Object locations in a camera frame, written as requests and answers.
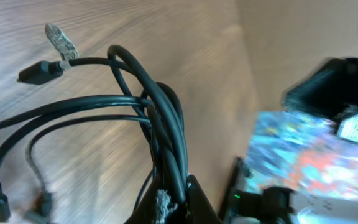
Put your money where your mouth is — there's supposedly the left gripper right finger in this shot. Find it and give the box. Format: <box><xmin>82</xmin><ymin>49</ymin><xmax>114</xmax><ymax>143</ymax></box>
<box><xmin>186</xmin><ymin>175</ymin><xmax>223</xmax><ymax>224</ymax></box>

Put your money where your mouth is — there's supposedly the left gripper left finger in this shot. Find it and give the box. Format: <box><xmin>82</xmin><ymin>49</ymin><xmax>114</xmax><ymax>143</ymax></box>
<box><xmin>132</xmin><ymin>177</ymin><xmax>167</xmax><ymax>224</ymax></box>

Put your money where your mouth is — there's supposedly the thick black tagged cable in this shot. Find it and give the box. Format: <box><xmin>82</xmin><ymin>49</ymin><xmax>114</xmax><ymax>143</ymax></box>
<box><xmin>16</xmin><ymin>23</ymin><xmax>188</xmax><ymax>205</ymax></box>

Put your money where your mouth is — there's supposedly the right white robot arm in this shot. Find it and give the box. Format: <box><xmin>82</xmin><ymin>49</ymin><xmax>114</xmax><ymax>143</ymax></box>
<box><xmin>219</xmin><ymin>1</ymin><xmax>358</xmax><ymax>223</ymax></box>

